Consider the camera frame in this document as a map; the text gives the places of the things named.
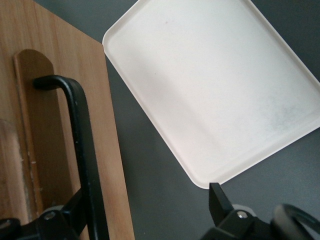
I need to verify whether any wooden drawer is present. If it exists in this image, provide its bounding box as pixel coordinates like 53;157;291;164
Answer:
0;0;136;240

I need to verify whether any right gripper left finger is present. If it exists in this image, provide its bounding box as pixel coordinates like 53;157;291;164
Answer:
0;190;89;240

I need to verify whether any black metal drawer handle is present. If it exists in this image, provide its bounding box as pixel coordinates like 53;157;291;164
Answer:
32;74;110;240

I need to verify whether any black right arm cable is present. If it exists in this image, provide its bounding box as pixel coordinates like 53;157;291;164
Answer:
271;203;320;240

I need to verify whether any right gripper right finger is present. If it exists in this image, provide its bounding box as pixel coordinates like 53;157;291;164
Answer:
199;182;276;240

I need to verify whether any beige plastic tray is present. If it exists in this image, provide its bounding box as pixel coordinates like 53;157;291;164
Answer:
102;0;320;190

